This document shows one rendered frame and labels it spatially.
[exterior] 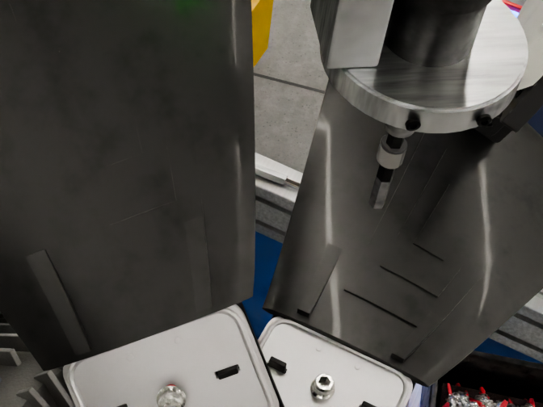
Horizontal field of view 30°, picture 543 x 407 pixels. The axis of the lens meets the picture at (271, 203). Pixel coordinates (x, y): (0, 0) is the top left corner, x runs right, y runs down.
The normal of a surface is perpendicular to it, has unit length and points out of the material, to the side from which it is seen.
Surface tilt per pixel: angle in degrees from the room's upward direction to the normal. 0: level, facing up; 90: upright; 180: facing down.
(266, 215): 90
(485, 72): 0
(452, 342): 12
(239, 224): 41
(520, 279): 19
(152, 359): 48
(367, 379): 0
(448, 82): 0
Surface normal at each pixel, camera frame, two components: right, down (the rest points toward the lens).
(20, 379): -0.11, -0.82
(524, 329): -0.44, 0.70
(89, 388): 0.00, 0.19
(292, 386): 0.09, -0.59
